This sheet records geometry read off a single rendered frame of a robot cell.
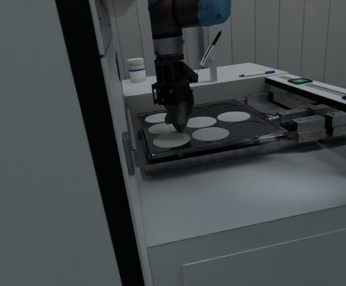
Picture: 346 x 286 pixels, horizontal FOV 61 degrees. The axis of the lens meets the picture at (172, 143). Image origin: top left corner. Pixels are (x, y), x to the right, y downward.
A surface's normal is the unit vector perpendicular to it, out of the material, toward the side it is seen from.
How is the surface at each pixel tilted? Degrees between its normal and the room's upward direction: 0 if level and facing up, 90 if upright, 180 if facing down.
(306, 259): 90
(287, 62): 90
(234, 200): 0
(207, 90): 90
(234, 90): 90
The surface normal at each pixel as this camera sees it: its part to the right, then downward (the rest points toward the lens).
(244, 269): 0.18, 0.36
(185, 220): -0.11, -0.92
